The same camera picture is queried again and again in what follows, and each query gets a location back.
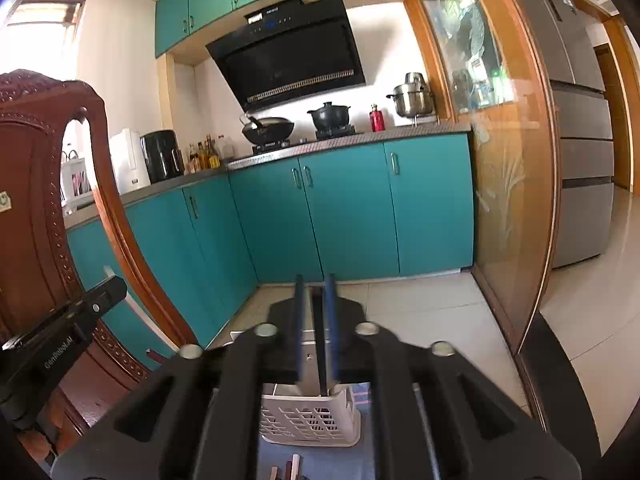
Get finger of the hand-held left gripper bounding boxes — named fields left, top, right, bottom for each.
left=65, top=276, right=128, bottom=328

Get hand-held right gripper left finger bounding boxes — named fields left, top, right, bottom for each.
left=52, top=274, right=307, bottom=480

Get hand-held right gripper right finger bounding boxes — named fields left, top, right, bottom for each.
left=320, top=274, right=583, bottom=480

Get white plastic utensil basket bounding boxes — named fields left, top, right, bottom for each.
left=230, top=327, right=363, bottom=448

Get carved wooden chair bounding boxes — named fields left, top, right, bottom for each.
left=0, top=69, right=201, bottom=461

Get teal base cabinets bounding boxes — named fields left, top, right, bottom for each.
left=65, top=132, right=475, bottom=356

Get white bag with picture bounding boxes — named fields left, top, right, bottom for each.
left=61, top=150, right=93, bottom=201

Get blue striped cloth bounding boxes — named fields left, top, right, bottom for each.
left=257, top=382, right=376, bottom=480

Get grey kitchen countertop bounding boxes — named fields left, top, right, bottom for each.
left=62, top=122, right=473, bottom=231

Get white countertop appliance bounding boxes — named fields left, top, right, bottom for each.
left=109, top=128, right=152, bottom=193

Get black air fryer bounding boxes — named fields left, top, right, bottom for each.
left=140, top=130, right=185, bottom=184

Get cluster of condiment bottles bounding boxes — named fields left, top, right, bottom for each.
left=186, top=134, right=222, bottom=173

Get black gas stove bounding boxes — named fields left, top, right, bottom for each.
left=251, top=125, right=358, bottom=156

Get black wok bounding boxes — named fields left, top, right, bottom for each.
left=240, top=114, right=296, bottom=145

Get black lidded pot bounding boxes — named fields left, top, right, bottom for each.
left=306, top=102, right=352, bottom=132

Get wood-framed glass sliding door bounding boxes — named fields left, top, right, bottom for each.
left=402, top=0, right=561, bottom=361

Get stainless steel stockpot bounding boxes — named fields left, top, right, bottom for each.
left=386, top=72, right=435, bottom=118

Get black range hood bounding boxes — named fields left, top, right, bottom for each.
left=205, top=0, right=367, bottom=113

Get window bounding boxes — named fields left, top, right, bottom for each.
left=5, top=0, right=86, bottom=28

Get grey refrigerator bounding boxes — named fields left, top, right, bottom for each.
left=495, top=0, right=616, bottom=268

